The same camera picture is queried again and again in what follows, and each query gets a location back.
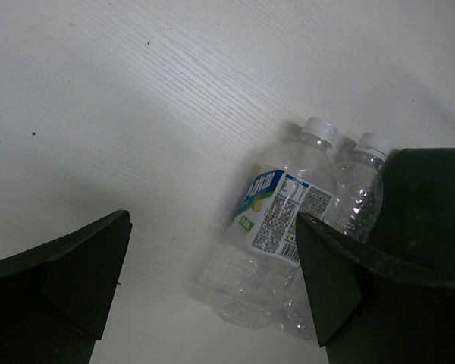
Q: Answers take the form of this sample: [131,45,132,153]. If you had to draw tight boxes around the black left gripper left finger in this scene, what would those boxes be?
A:
[0,210,132,363]

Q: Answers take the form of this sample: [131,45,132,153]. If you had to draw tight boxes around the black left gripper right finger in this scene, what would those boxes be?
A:
[296,214,455,363]

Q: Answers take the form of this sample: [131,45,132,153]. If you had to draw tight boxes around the dark green plastic bin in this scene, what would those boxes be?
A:
[367,148,455,276]

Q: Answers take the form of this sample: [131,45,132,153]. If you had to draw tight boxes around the clear bottle white blue label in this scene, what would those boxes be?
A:
[205,117,337,330]

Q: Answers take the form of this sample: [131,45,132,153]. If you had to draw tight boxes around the clear unlabelled plastic bottle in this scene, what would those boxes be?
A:
[275,132,392,340]

